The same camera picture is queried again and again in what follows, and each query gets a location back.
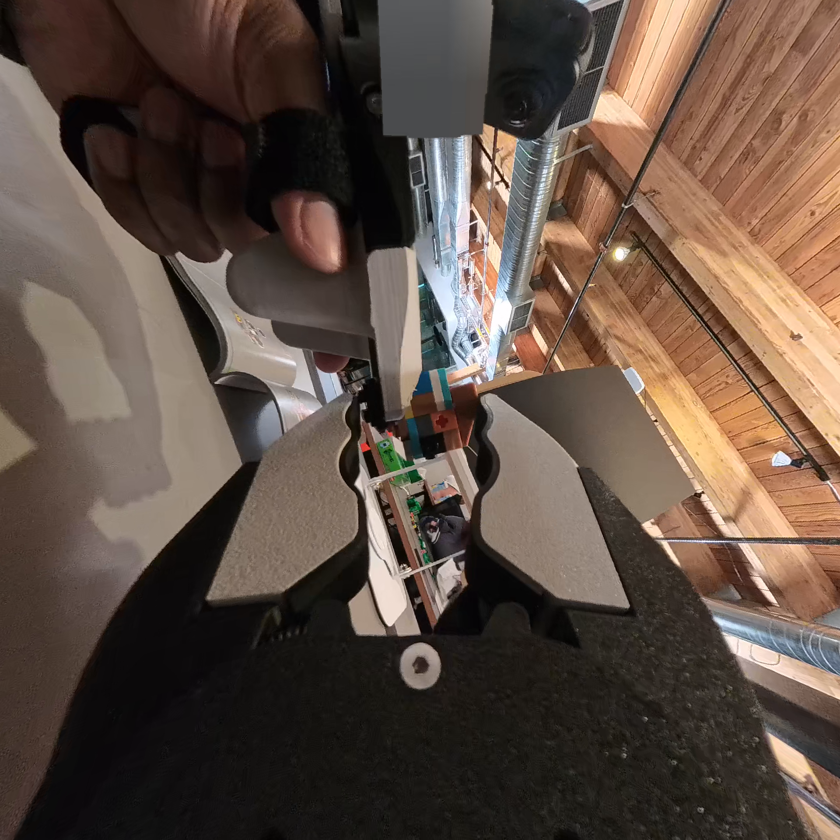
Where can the person's left hand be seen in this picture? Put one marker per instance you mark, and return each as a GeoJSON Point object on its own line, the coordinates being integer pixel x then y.
{"type": "Point", "coordinates": [197, 59]}

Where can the multicoloured toy brick model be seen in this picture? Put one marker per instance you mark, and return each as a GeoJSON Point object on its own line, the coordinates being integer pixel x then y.
{"type": "Point", "coordinates": [439, 413]}

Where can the grey instruction booklet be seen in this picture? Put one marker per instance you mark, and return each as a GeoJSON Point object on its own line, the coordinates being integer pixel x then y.
{"type": "Point", "coordinates": [262, 367]}

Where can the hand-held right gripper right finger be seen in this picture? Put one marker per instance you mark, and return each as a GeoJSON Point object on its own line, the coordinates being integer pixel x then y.
{"type": "Point", "coordinates": [544, 518]}

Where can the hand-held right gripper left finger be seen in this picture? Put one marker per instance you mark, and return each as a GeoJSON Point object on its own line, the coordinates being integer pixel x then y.
{"type": "Point", "coordinates": [289, 512]}

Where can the green box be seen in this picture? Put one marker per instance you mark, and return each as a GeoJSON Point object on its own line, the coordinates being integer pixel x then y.
{"type": "Point", "coordinates": [394, 459]}

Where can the ribbed silver vented duct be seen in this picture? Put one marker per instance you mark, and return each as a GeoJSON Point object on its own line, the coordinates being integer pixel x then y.
{"type": "Point", "coordinates": [525, 229]}

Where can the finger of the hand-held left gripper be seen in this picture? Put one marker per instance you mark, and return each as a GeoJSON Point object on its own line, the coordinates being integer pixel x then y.
{"type": "Point", "coordinates": [394, 315]}

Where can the silver air duct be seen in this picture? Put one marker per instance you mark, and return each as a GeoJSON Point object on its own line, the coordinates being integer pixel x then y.
{"type": "Point", "coordinates": [781, 633]}

